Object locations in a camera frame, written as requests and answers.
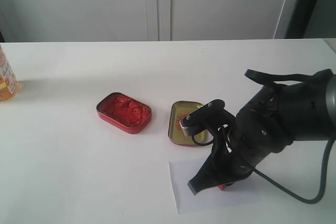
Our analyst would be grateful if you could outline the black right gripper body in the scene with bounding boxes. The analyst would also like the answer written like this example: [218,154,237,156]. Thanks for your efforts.
[225,84,293,182]

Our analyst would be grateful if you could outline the red plastic stamp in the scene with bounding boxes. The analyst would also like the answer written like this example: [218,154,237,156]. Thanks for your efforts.
[218,183,233,191]

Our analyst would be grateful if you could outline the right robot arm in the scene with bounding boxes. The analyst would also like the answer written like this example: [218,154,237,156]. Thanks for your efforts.
[180,69,335,204]

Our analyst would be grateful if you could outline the red ink paste tin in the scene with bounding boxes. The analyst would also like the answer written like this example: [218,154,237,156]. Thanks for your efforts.
[96,92,152,134]

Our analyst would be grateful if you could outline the white paper sheet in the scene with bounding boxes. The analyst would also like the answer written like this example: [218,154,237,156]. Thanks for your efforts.
[169,157,261,214]

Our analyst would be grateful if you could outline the gold tin lid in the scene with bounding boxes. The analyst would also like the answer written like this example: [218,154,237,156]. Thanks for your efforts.
[168,101,203,146]

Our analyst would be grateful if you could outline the orange transparent bottle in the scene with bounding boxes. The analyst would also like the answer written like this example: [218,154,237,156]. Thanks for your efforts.
[0,47,18,102]

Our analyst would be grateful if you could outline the grey cabinet doors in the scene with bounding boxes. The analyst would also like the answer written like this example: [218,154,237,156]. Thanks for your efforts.
[1,0,297,42]

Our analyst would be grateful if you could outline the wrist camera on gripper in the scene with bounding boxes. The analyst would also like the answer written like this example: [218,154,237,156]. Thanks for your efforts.
[180,99,235,146]

